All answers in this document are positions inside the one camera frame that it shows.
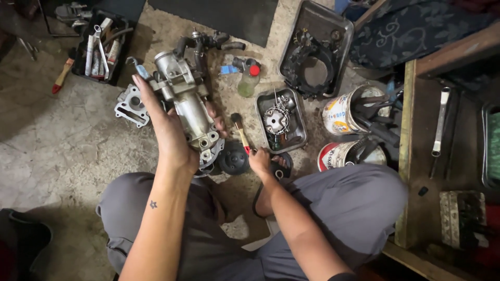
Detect dirty grey block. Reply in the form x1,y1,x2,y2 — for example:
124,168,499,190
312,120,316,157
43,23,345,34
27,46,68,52
439,190,490,250

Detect plastic bottle with red cap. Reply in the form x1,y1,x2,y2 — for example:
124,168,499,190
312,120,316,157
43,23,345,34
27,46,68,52
237,64,261,98

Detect silver engine housing with hoses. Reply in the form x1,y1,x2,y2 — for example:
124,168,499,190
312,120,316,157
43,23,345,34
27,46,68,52
149,28,247,178

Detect white plastic stool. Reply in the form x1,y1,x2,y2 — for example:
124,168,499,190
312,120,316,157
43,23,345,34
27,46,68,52
240,216,280,252

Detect white printed paint can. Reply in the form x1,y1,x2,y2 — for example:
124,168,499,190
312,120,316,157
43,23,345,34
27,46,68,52
321,84,392,136

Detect wooden red-tipped paintbrush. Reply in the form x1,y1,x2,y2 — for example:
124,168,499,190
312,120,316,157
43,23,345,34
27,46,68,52
52,48,77,95

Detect small yellow-handled paintbrush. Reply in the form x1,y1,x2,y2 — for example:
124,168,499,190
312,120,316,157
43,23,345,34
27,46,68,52
230,112,252,156

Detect wooden drawer box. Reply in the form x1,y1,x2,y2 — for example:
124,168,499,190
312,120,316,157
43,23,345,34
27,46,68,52
394,21,500,281

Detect person's left hand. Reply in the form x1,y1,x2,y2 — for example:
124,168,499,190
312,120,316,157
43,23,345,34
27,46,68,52
132,74,228,175

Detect black sandal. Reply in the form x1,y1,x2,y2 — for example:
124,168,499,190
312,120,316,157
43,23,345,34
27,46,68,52
252,151,295,219

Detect person's right hand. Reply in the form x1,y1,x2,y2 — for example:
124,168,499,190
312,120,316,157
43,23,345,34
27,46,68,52
248,148,276,184

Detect round silver metal part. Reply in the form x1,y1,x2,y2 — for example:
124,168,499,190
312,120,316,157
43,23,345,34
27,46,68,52
262,94,297,136

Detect dark floral cloth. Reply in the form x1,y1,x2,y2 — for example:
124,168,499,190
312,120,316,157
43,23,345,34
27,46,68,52
349,0,500,71

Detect blue plastic container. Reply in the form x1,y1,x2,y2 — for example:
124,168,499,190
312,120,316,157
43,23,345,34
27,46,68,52
334,0,372,22

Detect tray with green contents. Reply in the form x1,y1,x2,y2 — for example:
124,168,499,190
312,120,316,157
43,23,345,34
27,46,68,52
481,102,500,190

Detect black tool crate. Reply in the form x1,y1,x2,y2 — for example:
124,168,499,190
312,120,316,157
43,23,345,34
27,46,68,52
71,10,136,87

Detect grey metal carburettor part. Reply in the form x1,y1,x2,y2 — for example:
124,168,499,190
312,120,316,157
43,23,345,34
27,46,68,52
54,2,93,30

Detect small steel tray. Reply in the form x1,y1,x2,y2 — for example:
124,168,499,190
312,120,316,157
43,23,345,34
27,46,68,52
255,87,308,155

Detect black engine cover part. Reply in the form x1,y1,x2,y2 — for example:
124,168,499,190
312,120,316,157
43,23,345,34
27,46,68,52
281,29,343,98

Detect black rubber mat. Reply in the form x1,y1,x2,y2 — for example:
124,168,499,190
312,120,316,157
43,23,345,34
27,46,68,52
148,0,279,48

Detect small black valve part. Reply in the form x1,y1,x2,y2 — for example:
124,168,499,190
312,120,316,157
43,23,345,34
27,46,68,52
232,56,259,73

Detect aluminium flange plate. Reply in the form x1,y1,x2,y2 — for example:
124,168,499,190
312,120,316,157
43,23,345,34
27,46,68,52
114,84,151,129

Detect small blue metal clip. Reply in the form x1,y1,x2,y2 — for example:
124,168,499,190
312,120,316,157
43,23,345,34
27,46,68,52
126,56,151,81

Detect black bag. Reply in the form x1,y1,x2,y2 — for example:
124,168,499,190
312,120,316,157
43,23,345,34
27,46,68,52
0,208,53,281

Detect person's grey trousers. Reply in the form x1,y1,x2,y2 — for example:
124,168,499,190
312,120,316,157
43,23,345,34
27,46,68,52
96,163,409,281

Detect red and white tin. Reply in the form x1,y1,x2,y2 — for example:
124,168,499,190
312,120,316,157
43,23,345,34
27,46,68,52
317,141,387,173

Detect black round pulley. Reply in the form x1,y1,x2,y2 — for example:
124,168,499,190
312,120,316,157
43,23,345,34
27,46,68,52
217,140,251,176

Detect bundle of black-handled tools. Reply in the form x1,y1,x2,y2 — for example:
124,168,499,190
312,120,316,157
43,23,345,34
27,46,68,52
349,83,405,148

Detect large steel tray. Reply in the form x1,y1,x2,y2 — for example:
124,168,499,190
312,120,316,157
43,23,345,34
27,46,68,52
277,0,355,100

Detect silver spanner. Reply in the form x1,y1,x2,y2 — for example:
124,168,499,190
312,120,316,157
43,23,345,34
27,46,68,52
431,87,451,158

